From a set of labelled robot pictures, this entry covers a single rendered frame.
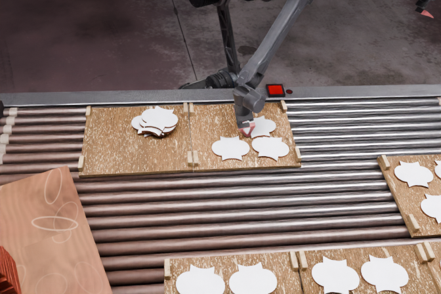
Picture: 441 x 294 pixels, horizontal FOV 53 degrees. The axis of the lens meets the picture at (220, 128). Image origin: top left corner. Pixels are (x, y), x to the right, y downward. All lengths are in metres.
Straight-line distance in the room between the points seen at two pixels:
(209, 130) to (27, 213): 0.74
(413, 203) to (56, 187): 1.22
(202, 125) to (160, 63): 1.90
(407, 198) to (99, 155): 1.14
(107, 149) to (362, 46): 2.91
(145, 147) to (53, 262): 0.57
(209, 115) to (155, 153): 0.30
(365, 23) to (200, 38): 1.60
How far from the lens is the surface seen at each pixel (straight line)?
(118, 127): 1.79
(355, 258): 1.53
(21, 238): 1.43
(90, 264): 1.34
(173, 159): 1.66
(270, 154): 1.69
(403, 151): 1.92
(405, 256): 1.60
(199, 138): 1.73
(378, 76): 3.86
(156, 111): 1.77
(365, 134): 1.92
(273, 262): 1.45
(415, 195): 1.76
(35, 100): 2.02
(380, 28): 4.49
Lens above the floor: 2.20
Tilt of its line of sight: 46 degrees down
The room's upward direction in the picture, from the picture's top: 5 degrees clockwise
